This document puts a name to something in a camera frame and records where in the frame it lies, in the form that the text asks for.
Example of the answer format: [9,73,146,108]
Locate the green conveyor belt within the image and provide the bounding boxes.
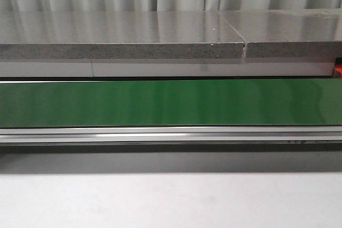
[1,78,341,128]

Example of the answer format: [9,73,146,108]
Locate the grey stone slab right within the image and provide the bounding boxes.
[219,9,341,60]

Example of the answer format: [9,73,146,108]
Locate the grey stone slab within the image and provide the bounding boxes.
[219,9,341,60]
[1,11,244,60]

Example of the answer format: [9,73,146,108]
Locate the grey stone slab left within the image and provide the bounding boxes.
[1,11,244,60]

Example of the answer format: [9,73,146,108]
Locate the red plastic tray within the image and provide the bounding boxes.
[333,64,342,78]

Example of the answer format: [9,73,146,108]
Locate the aluminium conveyor side rail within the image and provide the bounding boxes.
[1,125,341,146]

